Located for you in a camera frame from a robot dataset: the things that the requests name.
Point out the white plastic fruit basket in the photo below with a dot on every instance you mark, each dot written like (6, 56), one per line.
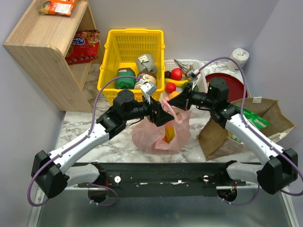
(170, 65)

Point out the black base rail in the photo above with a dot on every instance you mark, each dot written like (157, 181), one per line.
(164, 179)

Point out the grey wrapped package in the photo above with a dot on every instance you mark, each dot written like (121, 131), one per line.
(146, 62)

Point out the yellow plastic basket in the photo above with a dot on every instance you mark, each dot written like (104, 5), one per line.
(124, 46)

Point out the orange snack packet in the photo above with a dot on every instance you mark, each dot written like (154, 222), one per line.
(58, 7)

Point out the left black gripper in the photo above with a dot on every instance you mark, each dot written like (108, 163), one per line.
(153, 111)

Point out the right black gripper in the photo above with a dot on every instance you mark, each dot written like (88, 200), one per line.
(187, 100)

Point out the banana bunch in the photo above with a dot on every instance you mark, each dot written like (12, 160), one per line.
(169, 133)

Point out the green white chips bag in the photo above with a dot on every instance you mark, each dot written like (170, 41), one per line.
(253, 118)

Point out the green wrapped package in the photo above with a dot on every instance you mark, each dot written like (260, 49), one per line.
(125, 83)

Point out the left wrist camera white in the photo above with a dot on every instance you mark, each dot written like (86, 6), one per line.
(147, 88)

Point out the single yellow banana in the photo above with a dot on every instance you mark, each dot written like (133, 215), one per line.
(178, 83)

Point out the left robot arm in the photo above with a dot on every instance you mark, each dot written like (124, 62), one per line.
(50, 170)

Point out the red strawberry fruit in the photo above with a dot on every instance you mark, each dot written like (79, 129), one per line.
(170, 87)

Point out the wooden shelf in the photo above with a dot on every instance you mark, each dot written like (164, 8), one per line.
(39, 43)

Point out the red apple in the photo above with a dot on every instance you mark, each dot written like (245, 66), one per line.
(176, 74)

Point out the toilet paper roll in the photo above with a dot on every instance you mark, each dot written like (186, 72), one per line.
(240, 56)

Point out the brown paper grocery bag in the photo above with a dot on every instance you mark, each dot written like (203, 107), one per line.
(215, 141)

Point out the red snack bag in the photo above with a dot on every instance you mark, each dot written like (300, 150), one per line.
(84, 47)

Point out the brown longan bunch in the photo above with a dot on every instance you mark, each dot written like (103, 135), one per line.
(185, 68)

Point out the dark purple plum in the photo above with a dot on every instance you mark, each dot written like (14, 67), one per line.
(167, 74)

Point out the pink peach plastic bag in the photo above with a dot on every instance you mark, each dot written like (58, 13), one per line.
(148, 137)

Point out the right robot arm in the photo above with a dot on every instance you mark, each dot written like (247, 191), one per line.
(278, 166)

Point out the red round plate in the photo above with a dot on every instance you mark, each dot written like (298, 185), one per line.
(234, 82)

